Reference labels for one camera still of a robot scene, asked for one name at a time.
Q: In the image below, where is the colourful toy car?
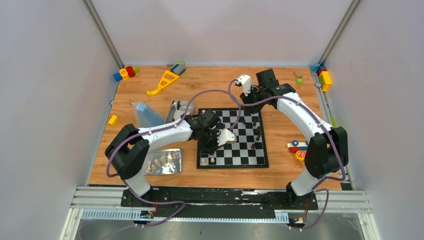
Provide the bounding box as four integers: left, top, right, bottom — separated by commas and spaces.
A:
287, 140, 308, 162

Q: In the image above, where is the colourful toy blocks left corner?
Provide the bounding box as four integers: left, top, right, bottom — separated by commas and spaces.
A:
112, 65, 140, 82

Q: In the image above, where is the blue green toy block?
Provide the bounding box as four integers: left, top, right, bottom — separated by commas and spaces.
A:
170, 61, 186, 76

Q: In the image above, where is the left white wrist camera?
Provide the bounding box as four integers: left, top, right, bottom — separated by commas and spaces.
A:
217, 128, 237, 146

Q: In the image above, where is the tin lid with light pieces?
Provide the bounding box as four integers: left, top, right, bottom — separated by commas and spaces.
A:
142, 148, 183, 176

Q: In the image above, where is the blue plastic bag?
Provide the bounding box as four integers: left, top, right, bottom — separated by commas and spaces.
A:
132, 101, 165, 128

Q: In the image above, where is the purple cable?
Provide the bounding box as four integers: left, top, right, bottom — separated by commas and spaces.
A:
105, 89, 243, 229
228, 79, 347, 232

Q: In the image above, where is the colourful toy blocks right corner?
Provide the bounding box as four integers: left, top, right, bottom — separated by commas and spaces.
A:
309, 64, 332, 92

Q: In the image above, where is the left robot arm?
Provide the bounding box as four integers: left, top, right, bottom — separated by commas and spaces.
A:
104, 109, 221, 207

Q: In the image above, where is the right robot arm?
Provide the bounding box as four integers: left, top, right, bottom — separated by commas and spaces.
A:
234, 69, 349, 209

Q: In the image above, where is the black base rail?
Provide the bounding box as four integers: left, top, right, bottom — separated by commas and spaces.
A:
120, 186, 318, 219

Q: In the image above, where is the small yellow block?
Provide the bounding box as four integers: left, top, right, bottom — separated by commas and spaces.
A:
107, 115, 120, 126

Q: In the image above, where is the black silver chess board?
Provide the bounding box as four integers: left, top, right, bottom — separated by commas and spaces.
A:
197, 110, 269, 169

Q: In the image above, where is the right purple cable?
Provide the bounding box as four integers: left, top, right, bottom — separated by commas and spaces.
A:
228, 79, 347, 232

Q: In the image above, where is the colourful toy blocks corner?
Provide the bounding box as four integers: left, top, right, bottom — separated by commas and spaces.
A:
112, 65, 140, 82
309, 64, 332, 92

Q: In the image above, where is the tin box with dark pieces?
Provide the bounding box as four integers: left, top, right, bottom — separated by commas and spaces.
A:
164, 99, 195, 124

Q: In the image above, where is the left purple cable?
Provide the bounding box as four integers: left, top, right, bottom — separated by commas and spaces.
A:
105, 89, 243, 229

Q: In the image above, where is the yellow toy saw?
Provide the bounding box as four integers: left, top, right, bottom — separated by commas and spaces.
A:
146, 70, 181, 97

